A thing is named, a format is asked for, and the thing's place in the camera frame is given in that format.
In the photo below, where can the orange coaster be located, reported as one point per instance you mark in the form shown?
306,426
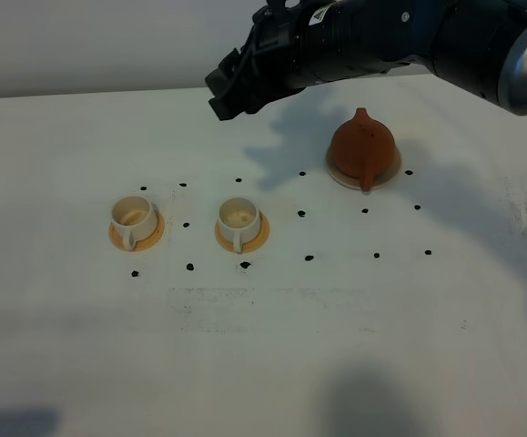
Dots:
143,244
253,245

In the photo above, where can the left white teacup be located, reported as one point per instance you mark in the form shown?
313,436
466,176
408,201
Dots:
134,219

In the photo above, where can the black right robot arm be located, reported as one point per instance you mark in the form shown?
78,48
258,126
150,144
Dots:
478,46

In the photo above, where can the right orange coaster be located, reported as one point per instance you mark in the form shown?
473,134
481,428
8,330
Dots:
253,245

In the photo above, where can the beige teapot coaster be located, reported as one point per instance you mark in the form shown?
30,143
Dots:
387,176

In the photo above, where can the left orange coaster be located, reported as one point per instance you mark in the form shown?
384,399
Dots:
143,244

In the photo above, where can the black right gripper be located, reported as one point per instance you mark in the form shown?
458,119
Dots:
251,77

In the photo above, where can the right white teacup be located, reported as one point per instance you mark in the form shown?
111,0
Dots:
239,222

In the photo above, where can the white teacup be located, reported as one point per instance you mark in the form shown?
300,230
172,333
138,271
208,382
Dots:
134,219
239,222

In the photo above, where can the brown clay teapot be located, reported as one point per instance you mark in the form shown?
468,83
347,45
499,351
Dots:
362,148

